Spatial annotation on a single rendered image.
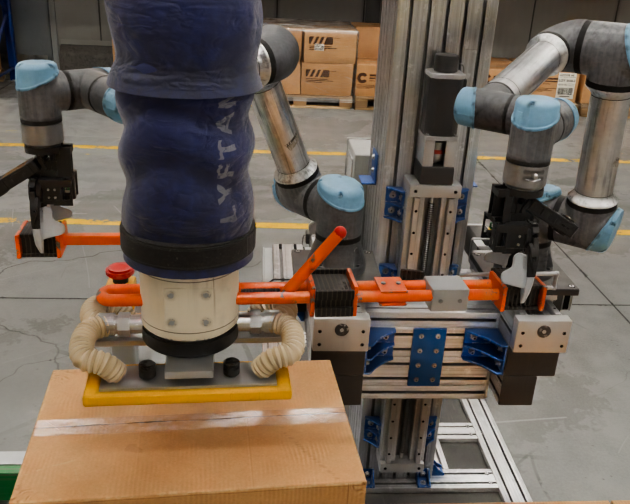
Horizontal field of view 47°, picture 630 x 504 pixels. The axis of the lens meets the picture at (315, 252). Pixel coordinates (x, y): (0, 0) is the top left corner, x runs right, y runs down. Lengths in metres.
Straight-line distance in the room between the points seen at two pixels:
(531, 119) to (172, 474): 0.86
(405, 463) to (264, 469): 1.02
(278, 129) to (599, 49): 0.73
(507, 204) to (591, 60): 0.50
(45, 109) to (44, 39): 8.55
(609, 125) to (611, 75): 0.12
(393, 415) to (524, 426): 1.11
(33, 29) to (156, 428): 8.79
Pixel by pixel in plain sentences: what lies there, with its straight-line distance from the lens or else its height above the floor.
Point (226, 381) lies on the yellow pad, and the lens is 1.24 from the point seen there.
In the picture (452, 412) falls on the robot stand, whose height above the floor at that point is 0.21.
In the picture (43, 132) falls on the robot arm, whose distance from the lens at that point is 1.46.
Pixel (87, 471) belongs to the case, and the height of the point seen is 0.95.
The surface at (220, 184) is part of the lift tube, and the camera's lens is 1.13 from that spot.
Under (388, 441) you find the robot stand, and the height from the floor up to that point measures 0.45.
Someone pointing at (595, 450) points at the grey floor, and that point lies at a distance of 3.19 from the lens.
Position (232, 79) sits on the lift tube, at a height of 1.62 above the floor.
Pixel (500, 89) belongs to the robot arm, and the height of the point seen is 1.57.
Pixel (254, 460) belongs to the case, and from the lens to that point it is 1.37.
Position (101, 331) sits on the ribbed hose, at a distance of 1.31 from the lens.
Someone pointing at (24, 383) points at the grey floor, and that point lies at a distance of 3.40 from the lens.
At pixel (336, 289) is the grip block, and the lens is 1.28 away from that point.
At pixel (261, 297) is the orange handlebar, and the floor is 1.24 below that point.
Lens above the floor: 1.82
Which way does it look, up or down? 24 degrees down
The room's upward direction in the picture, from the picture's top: 3 degrees clockwise
